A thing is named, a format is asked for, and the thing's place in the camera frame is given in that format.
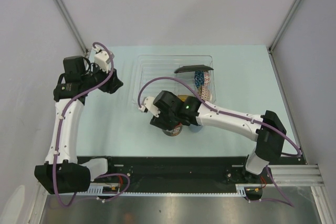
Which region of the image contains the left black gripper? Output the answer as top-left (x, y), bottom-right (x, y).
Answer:
top-left (81, 61), bottom-right (123, 94)

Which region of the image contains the yellow round patterned plate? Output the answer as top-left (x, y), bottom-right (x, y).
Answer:
top-left (177, 95), bottom-right (192, 102)

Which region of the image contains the red black mug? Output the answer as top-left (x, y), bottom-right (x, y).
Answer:
top-left (162, 123), bottom-right (183, 137)

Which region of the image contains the brown white patterned bowl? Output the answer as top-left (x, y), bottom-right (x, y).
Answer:
top-left (197, 85), bottom-right (212, 102)

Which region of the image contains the clear plastic dish rack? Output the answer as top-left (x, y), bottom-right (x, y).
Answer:
top-left (131, 55), bottom-right (216, 105)

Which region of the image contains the blue white patterned bowl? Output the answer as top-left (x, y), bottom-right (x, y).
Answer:
top-left (194, 71), bottom-right (211, 88)

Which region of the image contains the black floral square plate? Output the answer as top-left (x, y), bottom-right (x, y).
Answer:
top-left (174, 65), bottom-right (214, 73)

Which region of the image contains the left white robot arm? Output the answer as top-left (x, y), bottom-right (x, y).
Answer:
top-left (34, 51), bottom-right (123, 194)

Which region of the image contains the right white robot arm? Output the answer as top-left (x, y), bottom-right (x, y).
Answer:
top-left (143, 91), bottom-right (287, 183)

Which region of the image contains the light blue cup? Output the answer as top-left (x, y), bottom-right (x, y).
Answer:
top-left (188, 125), bottom-right (203, 133)

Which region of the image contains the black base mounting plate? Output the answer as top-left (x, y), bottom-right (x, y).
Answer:
top-left (76, 155), bottom-right (274, 185)

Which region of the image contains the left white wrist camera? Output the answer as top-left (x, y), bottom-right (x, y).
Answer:
top-left (92, 47), bottom-right (114, 73)

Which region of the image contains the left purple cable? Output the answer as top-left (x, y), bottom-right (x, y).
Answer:
top-left (52, 41), bottom-right (131, 207)

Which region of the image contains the purple cable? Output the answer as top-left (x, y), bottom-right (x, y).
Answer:
top-left (52, 41), bottom-right (131, 207)
top-left (138, 76), bottom-right (302, 207)

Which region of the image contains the slotted cable duct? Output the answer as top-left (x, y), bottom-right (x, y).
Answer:
top-left (78, 183), bottom-right (246, 198)

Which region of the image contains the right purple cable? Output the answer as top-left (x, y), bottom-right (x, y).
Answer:
top-left (138, 76), bottom-right (302, 207)

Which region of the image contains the aluminium frame rail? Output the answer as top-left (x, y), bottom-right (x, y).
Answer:
top-left (269, 165), bottom-right (324, 187)

